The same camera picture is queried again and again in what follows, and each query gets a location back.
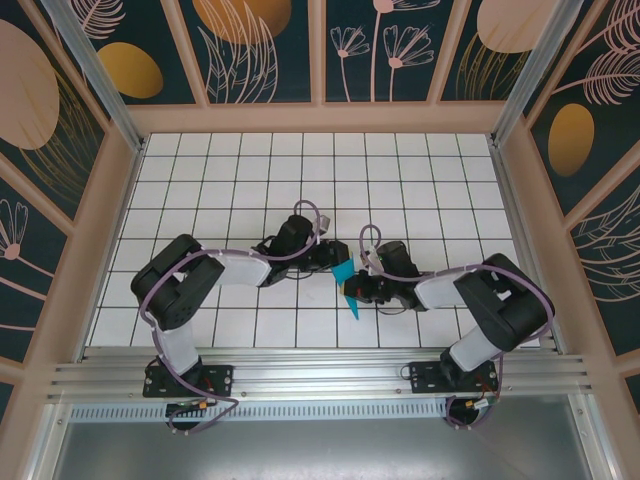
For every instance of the teal cloth sheet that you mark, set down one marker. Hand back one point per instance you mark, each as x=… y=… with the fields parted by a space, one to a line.
x=342 y=272

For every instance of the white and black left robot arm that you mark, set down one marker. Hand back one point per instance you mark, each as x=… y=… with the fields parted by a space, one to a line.
x=175 y=280

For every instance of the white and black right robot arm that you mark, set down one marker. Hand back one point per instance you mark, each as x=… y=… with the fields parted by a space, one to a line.
x=505 y=305

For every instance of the grey metal sheet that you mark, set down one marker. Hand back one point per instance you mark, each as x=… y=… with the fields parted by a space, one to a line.
x=320 y=450

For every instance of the small electronics board with connector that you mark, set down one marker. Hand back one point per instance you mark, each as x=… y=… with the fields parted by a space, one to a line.
x=192 y=406
x=480 y=404

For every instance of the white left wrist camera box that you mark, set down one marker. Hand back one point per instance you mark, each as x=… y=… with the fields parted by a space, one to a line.
x=325 y=224

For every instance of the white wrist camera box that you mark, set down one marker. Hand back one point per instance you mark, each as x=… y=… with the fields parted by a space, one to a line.
x=372 y=255
x=325 y=224

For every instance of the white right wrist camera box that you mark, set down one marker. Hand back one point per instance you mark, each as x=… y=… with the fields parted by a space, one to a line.
x=372 y=255

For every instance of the aluminium extrusion rail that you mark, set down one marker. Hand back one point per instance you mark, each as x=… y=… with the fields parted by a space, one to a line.
x=320 y=370

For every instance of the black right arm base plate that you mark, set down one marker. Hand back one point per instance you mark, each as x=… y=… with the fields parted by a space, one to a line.
x=425 y=380

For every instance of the aluminium side rail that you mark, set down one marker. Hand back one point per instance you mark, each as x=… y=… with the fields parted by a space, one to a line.
x=521 y=230

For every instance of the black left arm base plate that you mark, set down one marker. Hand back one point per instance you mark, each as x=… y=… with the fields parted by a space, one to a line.
x=220 y=380

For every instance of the aluminium corner post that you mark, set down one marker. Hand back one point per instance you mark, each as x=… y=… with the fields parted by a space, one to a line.
x=95 y=70
x=533 y=70

